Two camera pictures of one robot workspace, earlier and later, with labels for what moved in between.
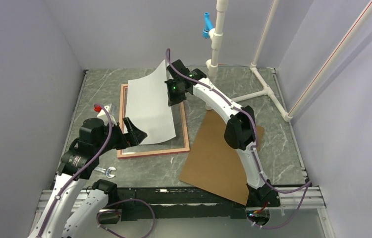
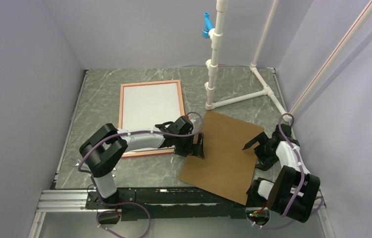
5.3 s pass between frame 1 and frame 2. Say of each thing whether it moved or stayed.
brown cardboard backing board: stayed
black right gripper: moved
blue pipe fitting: stayed
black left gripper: moved
